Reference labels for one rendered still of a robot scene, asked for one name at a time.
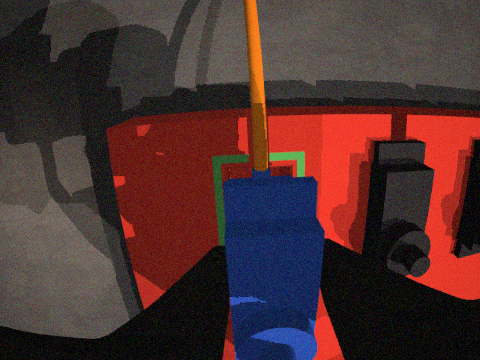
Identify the red flat plate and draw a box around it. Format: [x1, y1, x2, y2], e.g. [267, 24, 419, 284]
[107, 105, 480, 309]

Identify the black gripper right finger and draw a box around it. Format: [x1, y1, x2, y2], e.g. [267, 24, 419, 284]
[320, 239, 480, 360]

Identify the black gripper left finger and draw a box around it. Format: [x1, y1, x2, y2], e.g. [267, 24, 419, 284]
[0, 245, 229, 360]

